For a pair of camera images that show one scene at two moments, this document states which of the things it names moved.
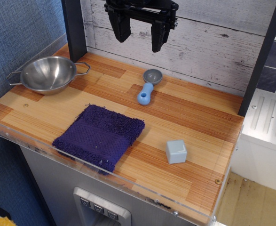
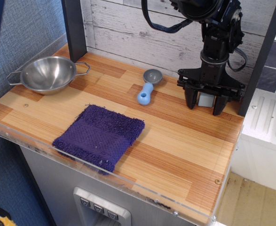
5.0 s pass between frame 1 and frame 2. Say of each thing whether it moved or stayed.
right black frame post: stayed
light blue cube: moved
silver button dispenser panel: stayed
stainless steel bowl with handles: stayed
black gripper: moved
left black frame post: stayed
